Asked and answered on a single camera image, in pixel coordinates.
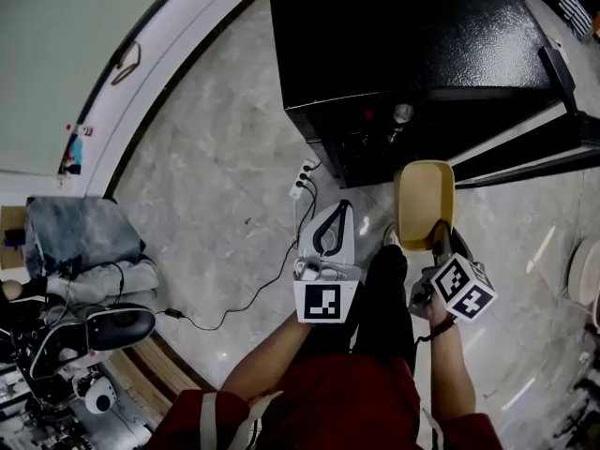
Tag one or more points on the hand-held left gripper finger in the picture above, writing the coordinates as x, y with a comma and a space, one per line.
343, 232
323, 225

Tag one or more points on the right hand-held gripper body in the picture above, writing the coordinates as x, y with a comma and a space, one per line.
464, 284

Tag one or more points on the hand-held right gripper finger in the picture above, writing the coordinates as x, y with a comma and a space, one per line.
441, 237

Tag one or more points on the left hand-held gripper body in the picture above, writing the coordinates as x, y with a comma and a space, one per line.
323, 303

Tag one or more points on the yellow plastic container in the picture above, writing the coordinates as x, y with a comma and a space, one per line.
419, 204

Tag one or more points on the black mini fridge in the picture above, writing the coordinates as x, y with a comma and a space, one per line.
403, 40

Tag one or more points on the person's right forearm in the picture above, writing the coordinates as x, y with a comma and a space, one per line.
452, 378

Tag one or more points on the person's left forearm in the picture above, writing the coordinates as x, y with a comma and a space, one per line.
267, 359

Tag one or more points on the person's right hand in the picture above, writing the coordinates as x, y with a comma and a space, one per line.
438, 314

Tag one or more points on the person's white shoe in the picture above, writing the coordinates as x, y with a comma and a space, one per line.
390, 235

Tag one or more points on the black wristband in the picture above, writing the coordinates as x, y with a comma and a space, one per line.
443, 330

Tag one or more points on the white power strip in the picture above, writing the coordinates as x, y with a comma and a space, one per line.
302, 178

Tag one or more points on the person's black trouser leg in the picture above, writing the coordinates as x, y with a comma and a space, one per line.
384, 307

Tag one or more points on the person's red shirt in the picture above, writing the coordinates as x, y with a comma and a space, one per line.
337, 406

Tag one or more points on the white round stool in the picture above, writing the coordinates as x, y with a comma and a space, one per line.
583, 270

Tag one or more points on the silver capped bottle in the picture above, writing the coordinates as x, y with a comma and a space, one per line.
402, 113

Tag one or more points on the black power adapter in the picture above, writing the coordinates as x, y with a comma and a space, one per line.
175, 313

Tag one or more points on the wooden board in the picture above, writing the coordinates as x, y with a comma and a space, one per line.
150, 373

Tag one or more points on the black padded seat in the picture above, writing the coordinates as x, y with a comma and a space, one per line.
117, 324

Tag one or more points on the light grey garment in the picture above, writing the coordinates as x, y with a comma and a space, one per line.
108, 281

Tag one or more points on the grey denim covered box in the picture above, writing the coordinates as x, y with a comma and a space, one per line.
79, 228

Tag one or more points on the black white striped cloth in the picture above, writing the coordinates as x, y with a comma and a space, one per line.
569, 3

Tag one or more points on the brown cardboard piece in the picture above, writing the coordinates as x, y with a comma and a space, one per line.
11, 218

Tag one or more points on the white round camera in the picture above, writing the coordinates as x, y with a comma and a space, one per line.
100, 396

